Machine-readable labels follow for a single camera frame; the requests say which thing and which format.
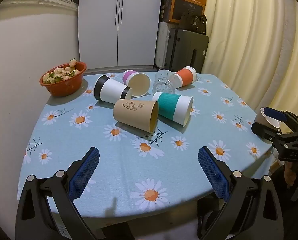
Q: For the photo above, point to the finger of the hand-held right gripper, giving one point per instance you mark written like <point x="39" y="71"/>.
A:
<point x="262" y="129"/>
<point x="274" y="113"/>

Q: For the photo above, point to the clear glass cup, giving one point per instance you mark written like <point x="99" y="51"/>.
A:
<point x="162" y="85"/>

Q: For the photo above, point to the teal and white paper cup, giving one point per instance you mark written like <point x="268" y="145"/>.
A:
<point x="166" y="103"/>

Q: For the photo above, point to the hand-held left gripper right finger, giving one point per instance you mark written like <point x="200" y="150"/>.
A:
<point x="214" y="172"/>

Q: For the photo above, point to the grey paper cup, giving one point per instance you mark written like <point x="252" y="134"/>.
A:
<point x="261" y="120"/>

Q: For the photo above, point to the orange and white paper cup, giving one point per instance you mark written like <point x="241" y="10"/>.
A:
<point x="186" y="76"/>

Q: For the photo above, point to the blue daisy print tablecloth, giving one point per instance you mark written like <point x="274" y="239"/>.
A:
<point x="119" y="160"/>

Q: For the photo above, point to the pile of pale strawberries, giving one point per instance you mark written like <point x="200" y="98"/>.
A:
<point x="57" y="72"/>

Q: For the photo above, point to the dark grey suitcase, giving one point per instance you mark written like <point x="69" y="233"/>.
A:
<point x="186" y="50"/>

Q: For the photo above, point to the brown kraft paper cup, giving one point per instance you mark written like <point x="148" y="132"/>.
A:
<point x="134" y="115"/>

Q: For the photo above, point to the white refrigerator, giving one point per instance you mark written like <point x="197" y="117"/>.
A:
<point x="119" y="22"/>

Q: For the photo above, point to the person's right hand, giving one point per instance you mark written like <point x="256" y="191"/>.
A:
<point x="290" y="172"/>

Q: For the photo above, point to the white suitcase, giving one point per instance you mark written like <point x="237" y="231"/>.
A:
<point x="161" y="45"/>

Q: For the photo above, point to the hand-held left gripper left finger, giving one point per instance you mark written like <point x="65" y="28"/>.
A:
<point x="85" y="172"/>

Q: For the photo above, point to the cream curtain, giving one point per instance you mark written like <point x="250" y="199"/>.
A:
<point x="251" y="42"/>

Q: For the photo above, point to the red plastic bowl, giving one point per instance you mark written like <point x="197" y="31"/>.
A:
<point x="64" y="87"/>

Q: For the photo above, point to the black and white paper cup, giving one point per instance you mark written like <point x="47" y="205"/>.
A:
<point x="111" y="90"/>

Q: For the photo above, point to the pink white paper cup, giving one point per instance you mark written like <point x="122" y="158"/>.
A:
<point x="139" y="83"/>

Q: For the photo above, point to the black bag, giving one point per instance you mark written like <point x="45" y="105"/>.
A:
<point x="195" y="21"/>

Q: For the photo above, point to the orange and black cardboard box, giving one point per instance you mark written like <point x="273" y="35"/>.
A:
<point x="186" y="2"/>

